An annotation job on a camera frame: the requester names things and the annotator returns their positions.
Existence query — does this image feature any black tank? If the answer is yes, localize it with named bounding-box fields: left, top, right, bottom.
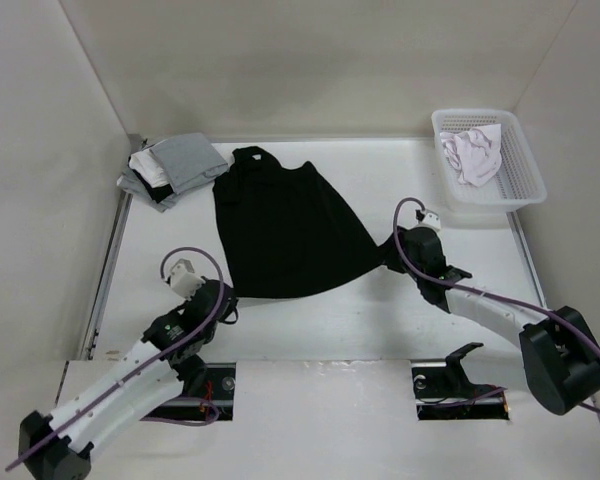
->
left=145, top=185, right=174, bottom=204
left=213, top=146, right=390, bottom=300

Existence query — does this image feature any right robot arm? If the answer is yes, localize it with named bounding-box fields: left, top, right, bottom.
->
left=387, top=226, right=600, bottom=415

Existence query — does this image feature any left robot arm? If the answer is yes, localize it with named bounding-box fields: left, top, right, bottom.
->
left=16, top=279, right=238, bottom=479

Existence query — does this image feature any white tank top in basket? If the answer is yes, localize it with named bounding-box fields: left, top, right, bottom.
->
left=439, top=124, right=502, bottom=188

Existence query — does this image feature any folded black tank top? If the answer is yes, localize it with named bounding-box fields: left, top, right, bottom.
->
left=145, top=185, right=174, bottom=204

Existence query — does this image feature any bottom grey folded tank top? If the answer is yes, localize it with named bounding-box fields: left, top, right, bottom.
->
left=117, top=169, right=178, bottom=213

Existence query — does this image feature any folded white tank top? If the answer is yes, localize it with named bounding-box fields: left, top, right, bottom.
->
left=128, top=149, right=170, bottom=188

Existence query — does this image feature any white plastic basket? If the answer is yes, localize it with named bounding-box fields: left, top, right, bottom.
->
left=431, top=109, right=547, bottom=213

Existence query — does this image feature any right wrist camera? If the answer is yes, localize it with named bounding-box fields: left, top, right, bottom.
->
left=416, top=209, right=441, bottom=232

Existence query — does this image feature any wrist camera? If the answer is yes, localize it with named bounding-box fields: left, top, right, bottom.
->
left=167, top=259, right=205, bottom=300
left=416, top=209, right=441, bottom=232

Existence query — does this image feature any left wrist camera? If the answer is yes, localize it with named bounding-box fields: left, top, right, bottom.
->
left=167, top=259, right=205, bottom=300

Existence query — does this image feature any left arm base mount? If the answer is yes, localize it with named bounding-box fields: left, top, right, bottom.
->
left=147, top=363, right=237, bottom=423

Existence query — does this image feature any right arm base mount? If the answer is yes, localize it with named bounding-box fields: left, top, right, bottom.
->
left=411, top=361, right=509, bottom=421

